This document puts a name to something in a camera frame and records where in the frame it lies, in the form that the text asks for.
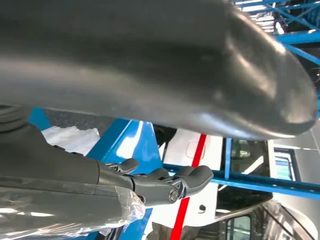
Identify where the white car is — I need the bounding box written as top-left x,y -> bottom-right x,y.
146,125 -> 318,240

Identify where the blue steel shelf rack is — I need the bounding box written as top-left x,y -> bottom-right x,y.
27,0 -> 320,240

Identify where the red barrier belt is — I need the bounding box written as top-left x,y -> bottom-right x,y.
170,133 -> 208,240

